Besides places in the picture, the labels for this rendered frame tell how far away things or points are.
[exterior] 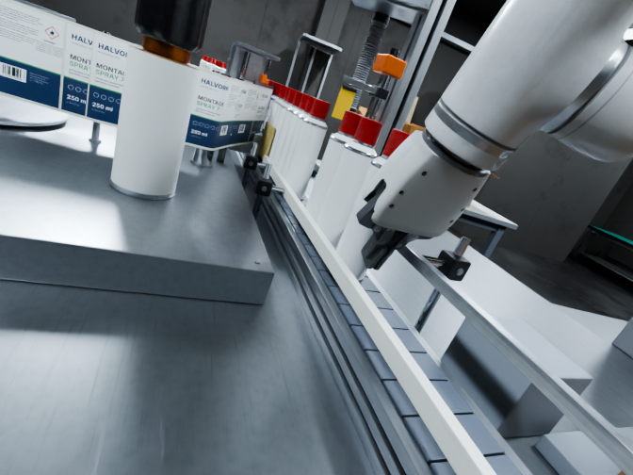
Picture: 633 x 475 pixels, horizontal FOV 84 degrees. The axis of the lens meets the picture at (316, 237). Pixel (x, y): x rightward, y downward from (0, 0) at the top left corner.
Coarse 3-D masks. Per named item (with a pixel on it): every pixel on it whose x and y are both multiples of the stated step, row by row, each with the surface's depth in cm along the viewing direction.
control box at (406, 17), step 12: (360, 0) 71; (372, 0) 68; (384, 0) 66; (396, 0) 65; (408, 0) 64; (420, 0) 64; (384, 12) 73; (396, 12) 70; (408, 12) 67; (420, 12) 65
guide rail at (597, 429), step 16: (416, 256) 42; (432, 272) 39; (448, 288) 36; (464, 304) 34; (480, 320) 32; (496, 336) 31; (512, 336) 30; (512, 352) 29; (528, 352) 29; (528, 368) 28; (544, 368) 27; (544, 384) 26; (560, 384) 26; (560, 400) 25; (576, 400) 25; (576, 416) 24; (592, 416) 23; (592, 432) 23; (608, 432) 22; (608, 448) 22; (624, 448) 22; (624, 464) 22
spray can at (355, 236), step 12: (396, 132) 42; (396, 144) 42; (384, 156) 44; (372, 168) 44; (360, 192) 46; (360, 204) 45; (348, 228) 47; (360, 228) 45; (348, 240) 47; (360, 240) 46; (348, 252) 47; (360, 252) 46; (348, 264) 47; (360, 264) 47; (360, 276) 48
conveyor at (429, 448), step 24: (264, 168) 92; (288, 216) 64; (336, 288) 45; (384, 312) 44; (360, 336) 37; (408, 336) 41; (384, 360) 35; (432, 360) 38; (384, 384) 32; (432, 384) 34; (408, 408) 30; (456, 408) 32; (480, 432) 30; (432, 456) 26; (504, 456) 29
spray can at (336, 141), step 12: (348, 120) 55; (348, 132) 55; (336, 144) 55; (324, 156) 57; (336, 156) 56; (324, 168) 57; (324, 180) 57; (312, 192) 59; (324, 192) 58; (312, 204) 59; (312, 216) 60
